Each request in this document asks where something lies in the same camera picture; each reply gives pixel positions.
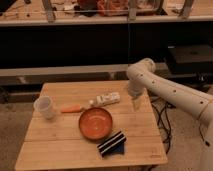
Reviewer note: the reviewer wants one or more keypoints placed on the long wooden shelf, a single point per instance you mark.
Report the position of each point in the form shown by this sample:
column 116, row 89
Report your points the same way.
column 92, row 12

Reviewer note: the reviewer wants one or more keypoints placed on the translucent plastic cup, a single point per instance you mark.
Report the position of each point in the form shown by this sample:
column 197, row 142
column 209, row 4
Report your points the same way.
column 44, row 105

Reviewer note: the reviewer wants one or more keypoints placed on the white tube with cap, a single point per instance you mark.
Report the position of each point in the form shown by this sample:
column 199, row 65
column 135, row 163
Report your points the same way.
column 105, row 99

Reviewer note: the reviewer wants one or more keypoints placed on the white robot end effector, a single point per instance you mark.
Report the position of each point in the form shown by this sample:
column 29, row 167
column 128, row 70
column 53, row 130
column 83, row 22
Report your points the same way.
column 135, row 90

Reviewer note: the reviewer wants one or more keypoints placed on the orange carrot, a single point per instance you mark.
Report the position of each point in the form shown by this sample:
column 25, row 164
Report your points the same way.
column 72, row 109

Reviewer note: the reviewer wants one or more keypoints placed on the black white striped sponge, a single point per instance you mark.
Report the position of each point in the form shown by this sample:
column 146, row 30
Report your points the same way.
column 113, row 145

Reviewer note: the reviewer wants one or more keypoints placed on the black box on right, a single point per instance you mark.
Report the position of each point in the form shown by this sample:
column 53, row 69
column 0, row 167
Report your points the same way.
column 190, row 59

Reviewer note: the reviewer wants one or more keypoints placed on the orange ceramic bowl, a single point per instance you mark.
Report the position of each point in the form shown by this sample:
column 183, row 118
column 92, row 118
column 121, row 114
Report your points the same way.
column 95, row 123

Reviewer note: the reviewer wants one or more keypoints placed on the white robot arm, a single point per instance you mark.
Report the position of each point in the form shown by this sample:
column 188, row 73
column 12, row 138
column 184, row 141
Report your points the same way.
column 199, row 104

